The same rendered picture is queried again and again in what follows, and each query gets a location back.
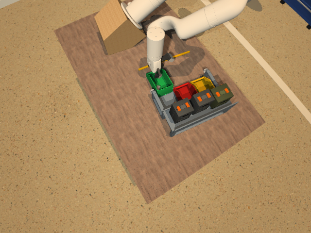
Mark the red open bin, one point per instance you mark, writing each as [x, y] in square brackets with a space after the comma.
[186, 90]

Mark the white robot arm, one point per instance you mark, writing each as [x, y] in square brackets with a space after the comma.
[202, 20]

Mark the green bin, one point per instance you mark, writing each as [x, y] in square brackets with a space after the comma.
[166, 85]

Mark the black tool case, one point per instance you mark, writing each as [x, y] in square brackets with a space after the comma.
[201, 101]

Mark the grey metal shelf rack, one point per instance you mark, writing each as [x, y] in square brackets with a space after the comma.
[164, 103]

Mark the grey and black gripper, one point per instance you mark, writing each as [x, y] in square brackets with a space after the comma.
[155, 66]

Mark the dark grey case with orange latches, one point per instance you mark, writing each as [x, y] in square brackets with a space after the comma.
[181, 110]

